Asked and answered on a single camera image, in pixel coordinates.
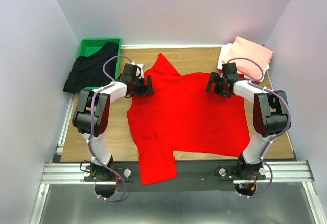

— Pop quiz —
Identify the red t shirt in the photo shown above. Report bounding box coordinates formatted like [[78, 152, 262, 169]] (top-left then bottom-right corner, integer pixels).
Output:
[[239, 74, 262, 84], [127, 54, 250, 185]]

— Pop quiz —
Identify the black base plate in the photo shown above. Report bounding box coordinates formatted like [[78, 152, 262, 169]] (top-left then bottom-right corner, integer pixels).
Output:
[[80, 160, 266, 196]]

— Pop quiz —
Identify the white folded t shirt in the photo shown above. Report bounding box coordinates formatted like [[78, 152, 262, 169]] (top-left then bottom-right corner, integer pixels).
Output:
[[217, 43, 270, 81]]

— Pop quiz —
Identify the green plastic bin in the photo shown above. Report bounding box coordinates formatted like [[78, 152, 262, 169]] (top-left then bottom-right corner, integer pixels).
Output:
[[65, 38, 122, 93]]

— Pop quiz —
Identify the pink folded t shirt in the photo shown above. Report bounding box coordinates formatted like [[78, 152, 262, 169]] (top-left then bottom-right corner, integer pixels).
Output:
[[222, 36, 273, 80]]

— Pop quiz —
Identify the black t shirt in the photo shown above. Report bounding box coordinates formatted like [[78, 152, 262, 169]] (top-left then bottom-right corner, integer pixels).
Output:
[[63, 42, 119, 93]]

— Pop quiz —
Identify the red folded t shirt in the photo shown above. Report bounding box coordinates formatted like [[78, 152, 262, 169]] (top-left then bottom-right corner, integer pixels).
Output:
[[239, 74, 262, 84]]

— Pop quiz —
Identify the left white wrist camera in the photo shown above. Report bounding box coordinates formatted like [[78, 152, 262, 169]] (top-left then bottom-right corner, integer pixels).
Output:
[[131, 61, 145, 78]]

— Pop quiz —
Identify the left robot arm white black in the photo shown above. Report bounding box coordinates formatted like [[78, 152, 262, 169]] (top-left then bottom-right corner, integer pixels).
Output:
[[72, 62, 154, 181]]

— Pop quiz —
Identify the aluminium frame rail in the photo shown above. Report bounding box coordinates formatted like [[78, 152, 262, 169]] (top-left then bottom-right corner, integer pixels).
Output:
[[41, 161, 314, 184]]

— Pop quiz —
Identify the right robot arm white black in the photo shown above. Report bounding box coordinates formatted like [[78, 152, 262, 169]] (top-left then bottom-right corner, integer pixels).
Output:
[[205, 61, 291, 179]]

